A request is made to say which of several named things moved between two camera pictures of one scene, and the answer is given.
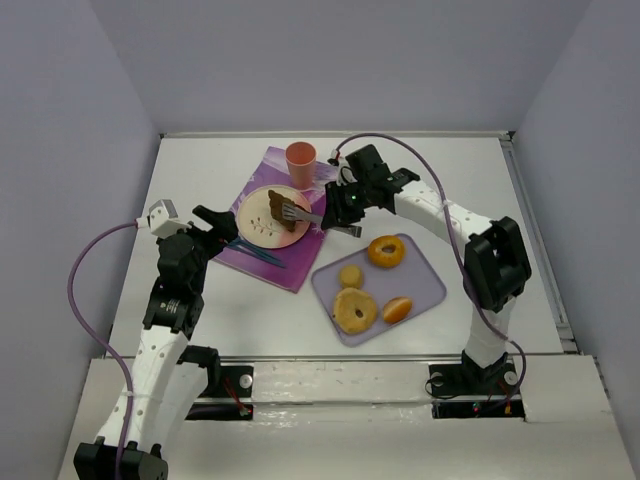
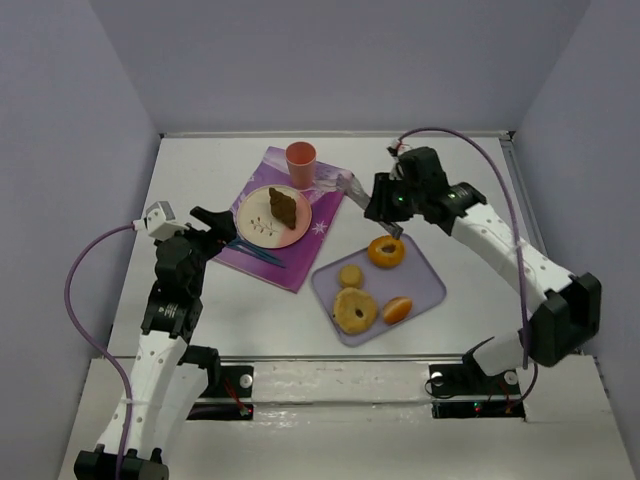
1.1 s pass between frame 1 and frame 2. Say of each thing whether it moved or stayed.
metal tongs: moved
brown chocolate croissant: stayed
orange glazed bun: stayed
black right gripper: moved
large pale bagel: stayed
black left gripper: stayed
